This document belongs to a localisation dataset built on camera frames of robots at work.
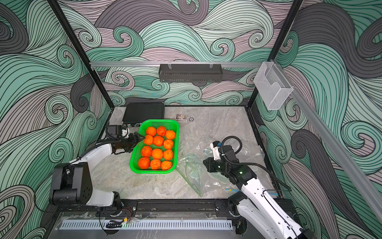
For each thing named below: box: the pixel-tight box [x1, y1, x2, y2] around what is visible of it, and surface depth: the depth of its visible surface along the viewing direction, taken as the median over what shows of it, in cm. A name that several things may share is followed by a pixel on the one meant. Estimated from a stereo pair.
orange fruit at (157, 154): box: [151, 148, 164, 160], surface depth 89 cm
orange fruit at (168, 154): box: [163, 148, 174, 161], surface depth 89 cm
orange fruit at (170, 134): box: [166, 129, 176, 140], surface depth 99 cm
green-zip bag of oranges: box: [176, 152, 219, 197], surface depth 86 cm
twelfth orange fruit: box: [160, 160, 173, 171], surface depth 85 cm
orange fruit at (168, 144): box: [163, 138, 174, 150], surface depth 94 cm
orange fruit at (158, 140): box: [153, 135, 165, 147], surface depth 94 cm
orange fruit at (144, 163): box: [138, 156, 151, 170], surface depth 85 cm
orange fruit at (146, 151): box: [141, 145, 153, 157], surface depth 89 cm
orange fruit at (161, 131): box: [156, 125, 167, 137], surface depth 100 cm
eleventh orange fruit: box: [150, 158, 162, 171], surface depth 85 cm
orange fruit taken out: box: [146, 126, 157, 137], surface depth 100 cm
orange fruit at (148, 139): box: [143, 134, 154, 146], surface depth 95 cm
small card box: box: [175, 114, 188, 122], surface depth 113 cm
